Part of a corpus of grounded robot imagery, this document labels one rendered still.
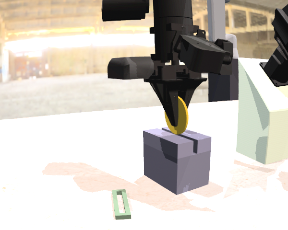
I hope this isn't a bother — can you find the gold coin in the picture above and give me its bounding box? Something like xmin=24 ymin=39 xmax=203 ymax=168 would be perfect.
xmin=165 ymin=96 xmax=189 ymax=135

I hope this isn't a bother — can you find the light green rectangular frame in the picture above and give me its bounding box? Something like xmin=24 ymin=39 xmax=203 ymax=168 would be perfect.
xmin=112 ymin=189 xmax=131 ymax=220

